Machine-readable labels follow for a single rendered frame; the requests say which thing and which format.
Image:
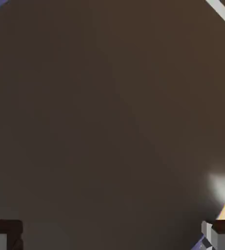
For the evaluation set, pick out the grey flat bar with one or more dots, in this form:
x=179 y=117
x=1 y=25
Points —
x=224 y=13

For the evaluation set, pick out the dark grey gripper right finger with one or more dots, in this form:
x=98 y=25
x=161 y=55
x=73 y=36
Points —
x=224 y=239

